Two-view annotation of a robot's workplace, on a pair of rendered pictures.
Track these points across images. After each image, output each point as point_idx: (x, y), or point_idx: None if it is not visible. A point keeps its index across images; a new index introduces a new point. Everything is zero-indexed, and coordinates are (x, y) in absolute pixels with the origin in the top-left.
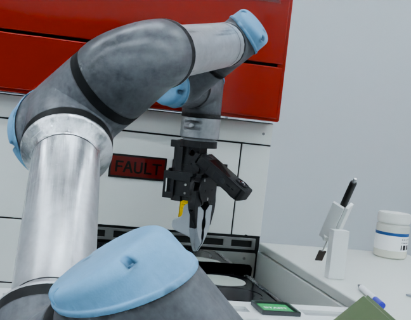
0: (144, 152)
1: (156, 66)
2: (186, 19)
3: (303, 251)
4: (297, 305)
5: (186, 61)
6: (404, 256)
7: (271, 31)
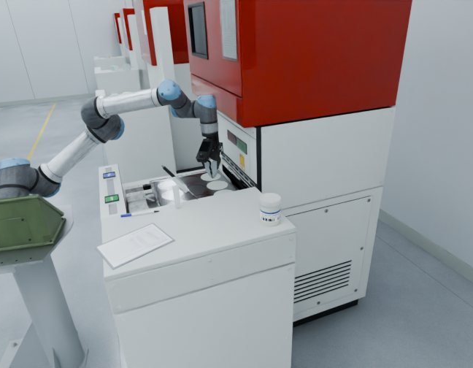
0: (232, 131)
1: (82, 114)
2: (222, 72)
3: (246, 197)
4: (122, 202)
5: (91, 112)
6: (264, 223)
7: (237, 78)
